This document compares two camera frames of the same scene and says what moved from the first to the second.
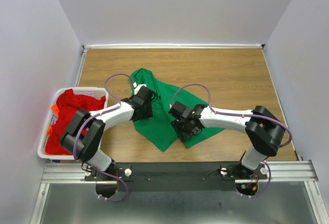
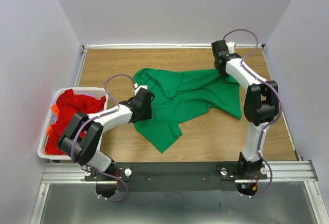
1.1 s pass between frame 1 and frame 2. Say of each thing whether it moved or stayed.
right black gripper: moved
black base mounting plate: stayed
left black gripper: stayed
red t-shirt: stayed
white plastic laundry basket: stayed
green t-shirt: moved
